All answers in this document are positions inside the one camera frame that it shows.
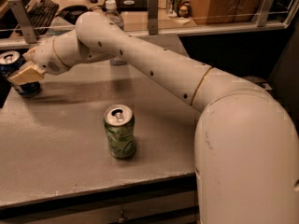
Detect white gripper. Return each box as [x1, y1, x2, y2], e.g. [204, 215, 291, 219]
[7, 38, 69, 85]

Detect blue pepsi can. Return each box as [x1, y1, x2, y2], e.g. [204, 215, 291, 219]
[0, 50, 40, 97]

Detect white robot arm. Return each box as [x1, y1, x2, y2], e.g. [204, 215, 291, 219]
[8, 12, 299, 224]

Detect clear plastic water bottle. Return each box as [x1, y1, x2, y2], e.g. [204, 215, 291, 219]
[105, 0, 126, 65]

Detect green soda can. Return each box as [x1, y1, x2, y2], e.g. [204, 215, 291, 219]
[104, 105, 136, 159]

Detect black keyboard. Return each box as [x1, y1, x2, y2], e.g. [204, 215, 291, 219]
[27, 0, 59, 35]

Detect black headphones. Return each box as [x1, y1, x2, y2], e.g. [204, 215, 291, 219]
[57, 5, 88, 24]

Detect black flat device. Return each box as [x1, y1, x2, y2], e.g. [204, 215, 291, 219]
[115, 0, 148, 12]

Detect small round brown object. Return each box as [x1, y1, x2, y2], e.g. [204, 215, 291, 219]
[178, 6, 190, 18]

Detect drawer knob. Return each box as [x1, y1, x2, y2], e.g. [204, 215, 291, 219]
[117, 210, 128, 224]

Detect brown cardboard box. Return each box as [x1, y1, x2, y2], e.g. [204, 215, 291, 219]
[190, 0, 262, 24]

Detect left metal bracket post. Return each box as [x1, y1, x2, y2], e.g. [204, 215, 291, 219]
[8, 0, 38, 44]

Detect metal bracket post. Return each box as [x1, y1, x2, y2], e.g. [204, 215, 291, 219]
[255, 0, 274, 27]
[8, 0, 38, 44]
[147, 0, 158, 35]

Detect middle metal bracket post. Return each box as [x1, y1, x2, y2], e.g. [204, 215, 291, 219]
[147, 0, 158, 35]

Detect right metal bracket post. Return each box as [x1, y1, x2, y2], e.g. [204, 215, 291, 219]
[255, 0, 274, 27]

